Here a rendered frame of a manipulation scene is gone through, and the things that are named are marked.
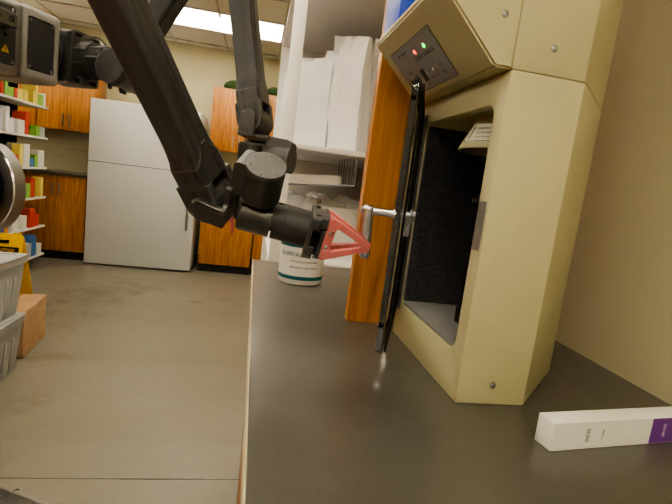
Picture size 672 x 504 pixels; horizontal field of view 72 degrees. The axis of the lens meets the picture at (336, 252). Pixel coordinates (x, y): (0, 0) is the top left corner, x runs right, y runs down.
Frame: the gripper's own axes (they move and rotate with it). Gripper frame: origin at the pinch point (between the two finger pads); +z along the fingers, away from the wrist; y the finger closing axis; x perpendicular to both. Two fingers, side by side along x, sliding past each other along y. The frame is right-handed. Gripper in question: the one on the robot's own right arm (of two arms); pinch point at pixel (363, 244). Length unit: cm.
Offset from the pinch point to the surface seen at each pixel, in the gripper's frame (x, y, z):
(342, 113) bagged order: -22, 123, -3
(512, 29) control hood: -34.0, -5.5, 9.0
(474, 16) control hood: -33.9, -6.0, 3.6
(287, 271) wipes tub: 25, 54, -9
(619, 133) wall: -32, 29, 50
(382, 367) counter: 19.4, -0.5, 9.3
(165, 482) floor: 132, 84, -32
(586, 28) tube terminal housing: -37.4, -4.1, 19.0
